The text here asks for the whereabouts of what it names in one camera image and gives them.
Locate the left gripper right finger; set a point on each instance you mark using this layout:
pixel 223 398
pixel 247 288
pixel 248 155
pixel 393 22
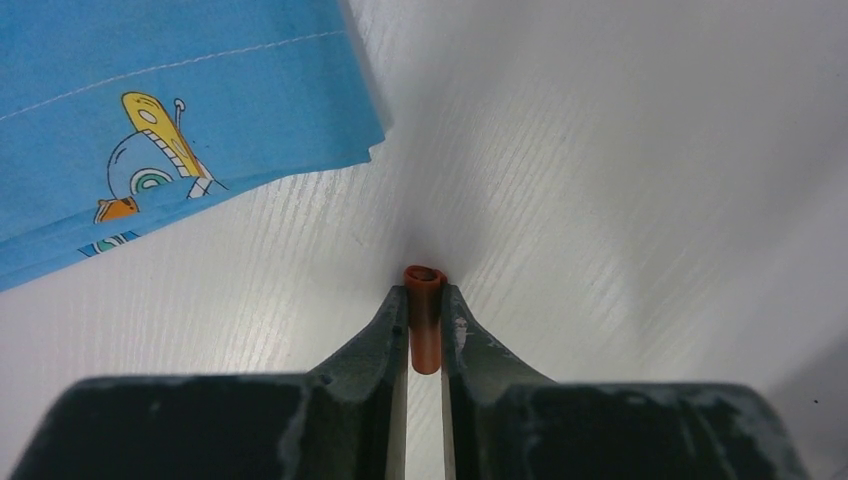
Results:
pixel 505 420

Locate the blue cartoon print cloth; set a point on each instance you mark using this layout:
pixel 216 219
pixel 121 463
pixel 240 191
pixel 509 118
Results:
pixel 121 117

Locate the brown marker cap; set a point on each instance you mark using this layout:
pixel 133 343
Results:
pixel 424 286

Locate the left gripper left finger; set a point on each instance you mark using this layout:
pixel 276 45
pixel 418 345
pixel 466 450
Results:
pixel 343 419

